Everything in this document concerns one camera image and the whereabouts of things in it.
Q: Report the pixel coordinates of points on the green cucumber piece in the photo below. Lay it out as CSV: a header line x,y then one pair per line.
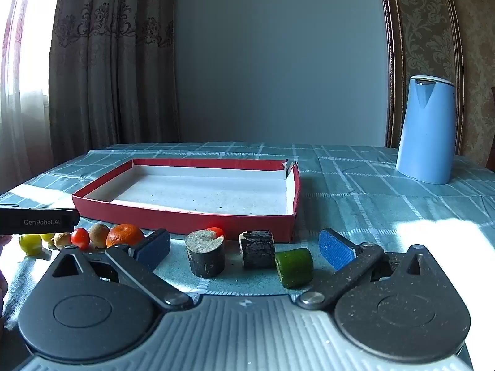
x,y
294,267

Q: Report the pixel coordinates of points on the small green tomato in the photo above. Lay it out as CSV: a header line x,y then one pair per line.
x,y
48,237

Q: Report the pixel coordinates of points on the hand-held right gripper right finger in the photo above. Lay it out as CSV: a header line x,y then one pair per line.
x,y
335,249

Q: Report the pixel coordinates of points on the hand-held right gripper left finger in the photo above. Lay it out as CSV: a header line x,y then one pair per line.
x,y
154,248

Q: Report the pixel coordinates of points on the red cherry tomato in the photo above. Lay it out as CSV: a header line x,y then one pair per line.
x,y
215,231
80,238

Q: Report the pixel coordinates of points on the small brown fruit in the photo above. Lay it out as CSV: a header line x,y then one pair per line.
x,y
62,239

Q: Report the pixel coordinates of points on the light blue kettle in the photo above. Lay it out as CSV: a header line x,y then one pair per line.
x,y
425,131

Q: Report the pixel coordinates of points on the orange mandarin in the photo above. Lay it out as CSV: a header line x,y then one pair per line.
x,y
124,235

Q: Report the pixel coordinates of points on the sheer white curtain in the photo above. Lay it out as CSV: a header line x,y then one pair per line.
x,y
23,85

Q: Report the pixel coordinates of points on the red cardboard box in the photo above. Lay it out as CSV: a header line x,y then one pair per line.
x,y
201,197

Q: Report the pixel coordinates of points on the brown patterned curtain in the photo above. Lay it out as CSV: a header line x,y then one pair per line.
x,y
116,65

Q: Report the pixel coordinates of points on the large green tomato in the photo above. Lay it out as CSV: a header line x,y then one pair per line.
x,y
31,244

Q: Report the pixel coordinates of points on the round brown fruit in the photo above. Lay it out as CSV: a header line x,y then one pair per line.
x,y
99,235

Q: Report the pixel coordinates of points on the teal checked tablecloth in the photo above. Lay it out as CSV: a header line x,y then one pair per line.
x,y
386,208

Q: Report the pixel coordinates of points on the gilded wall panel frame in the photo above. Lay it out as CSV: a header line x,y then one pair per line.
x,y
390,65

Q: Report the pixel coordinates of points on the small white round object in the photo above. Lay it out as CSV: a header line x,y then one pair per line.
x,y
205,257

